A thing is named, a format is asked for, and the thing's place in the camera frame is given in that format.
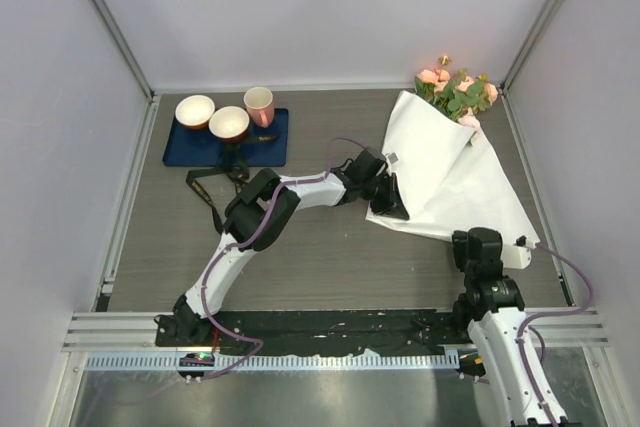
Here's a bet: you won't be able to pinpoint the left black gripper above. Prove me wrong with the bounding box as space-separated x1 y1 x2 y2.
360 174 408 222

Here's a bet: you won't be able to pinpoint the white wrapping paper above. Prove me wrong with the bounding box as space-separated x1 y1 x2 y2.
366 91 539 245

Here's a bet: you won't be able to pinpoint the pink fake flower stem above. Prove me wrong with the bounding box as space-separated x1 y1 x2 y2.
414 55 451 102

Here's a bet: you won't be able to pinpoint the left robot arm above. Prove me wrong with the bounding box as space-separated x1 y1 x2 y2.
158 147 409 346

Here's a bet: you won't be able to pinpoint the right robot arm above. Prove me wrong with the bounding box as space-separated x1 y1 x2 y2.
451 227 574 426

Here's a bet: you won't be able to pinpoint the black ribbon gold letters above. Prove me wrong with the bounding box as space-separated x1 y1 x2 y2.
185 132 279 235

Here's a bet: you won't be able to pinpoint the pink mug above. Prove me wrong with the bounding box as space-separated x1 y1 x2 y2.
243 87 275 128

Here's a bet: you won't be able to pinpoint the blue tray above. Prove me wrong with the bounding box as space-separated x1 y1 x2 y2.
162 108 289 167

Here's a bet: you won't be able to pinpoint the white bowl orange outside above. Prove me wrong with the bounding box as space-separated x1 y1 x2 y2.
174 95 216 130

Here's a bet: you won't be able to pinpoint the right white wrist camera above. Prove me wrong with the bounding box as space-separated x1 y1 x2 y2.
501 235 540 270

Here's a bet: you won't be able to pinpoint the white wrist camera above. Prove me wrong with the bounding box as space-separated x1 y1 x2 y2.
501 235 540 270
384 152 399 166

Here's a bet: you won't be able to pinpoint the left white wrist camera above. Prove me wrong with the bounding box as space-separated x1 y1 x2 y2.
384 152 399 166

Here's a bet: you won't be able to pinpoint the aluminium frame rail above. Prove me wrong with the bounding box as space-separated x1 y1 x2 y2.
62 309 609 352

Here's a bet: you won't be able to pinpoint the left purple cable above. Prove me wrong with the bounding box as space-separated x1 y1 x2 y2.
202 136 371 381

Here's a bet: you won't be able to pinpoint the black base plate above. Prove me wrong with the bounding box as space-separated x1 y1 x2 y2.
153 307 481 358

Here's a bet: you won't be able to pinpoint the white slotted cable duct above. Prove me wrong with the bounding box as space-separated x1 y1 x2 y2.
85 350 459 372

